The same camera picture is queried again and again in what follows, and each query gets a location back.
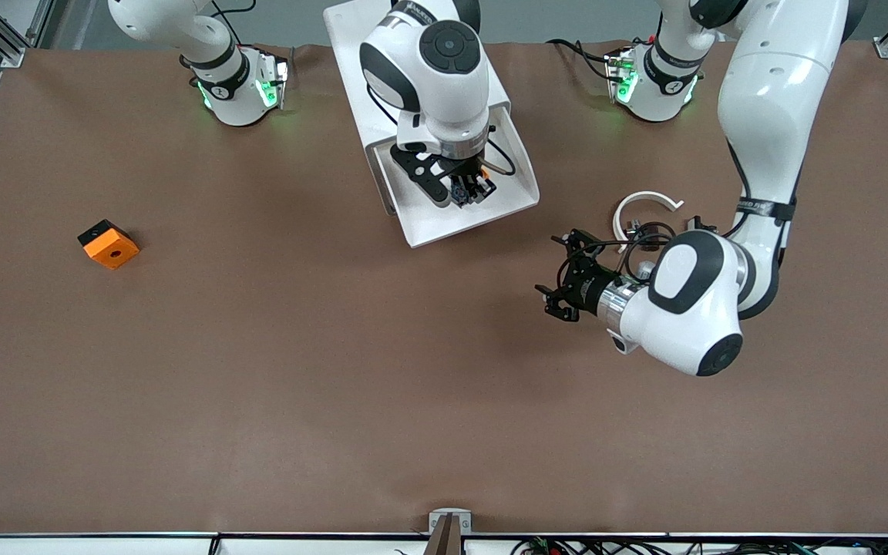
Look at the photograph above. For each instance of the brown table cover sheet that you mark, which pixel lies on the brown table cover sheet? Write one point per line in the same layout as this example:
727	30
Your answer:
444	370

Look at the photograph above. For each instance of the orange push button switch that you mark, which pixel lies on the orange push button switch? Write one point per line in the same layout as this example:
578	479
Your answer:
461	191

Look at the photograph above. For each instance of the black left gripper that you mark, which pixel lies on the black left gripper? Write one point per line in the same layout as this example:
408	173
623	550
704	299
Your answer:
584	293

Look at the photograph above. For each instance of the small metal bracket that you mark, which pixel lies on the small metal bracket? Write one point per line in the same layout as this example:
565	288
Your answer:
436	520

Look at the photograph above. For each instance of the white drawer cabinet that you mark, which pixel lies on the white drawer cabinet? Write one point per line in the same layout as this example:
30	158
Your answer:
351	62

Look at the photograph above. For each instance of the white curved plastic piece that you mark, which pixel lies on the white curved plastic piece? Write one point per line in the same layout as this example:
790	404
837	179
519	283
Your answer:
647	195

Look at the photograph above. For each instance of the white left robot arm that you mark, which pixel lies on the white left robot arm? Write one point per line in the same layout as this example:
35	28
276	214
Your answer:
775	116

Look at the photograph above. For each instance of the small black electrical component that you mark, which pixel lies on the small black electrical component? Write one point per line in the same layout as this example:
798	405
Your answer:
697	223

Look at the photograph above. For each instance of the white drawer holding orange button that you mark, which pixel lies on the white drawer holding orange button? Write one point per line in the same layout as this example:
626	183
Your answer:
444	223

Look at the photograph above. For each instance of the orange and black box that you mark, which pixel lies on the orange and black box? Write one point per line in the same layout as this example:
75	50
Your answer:
112	250

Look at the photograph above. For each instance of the white table edge rail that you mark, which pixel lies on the white table edge rail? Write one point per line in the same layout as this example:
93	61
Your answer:
105	544

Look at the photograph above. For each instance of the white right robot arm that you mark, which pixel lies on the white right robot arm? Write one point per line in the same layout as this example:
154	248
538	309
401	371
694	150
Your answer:
444	85

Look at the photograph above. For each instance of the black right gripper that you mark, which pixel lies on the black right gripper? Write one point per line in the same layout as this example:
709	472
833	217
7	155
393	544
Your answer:
465	171

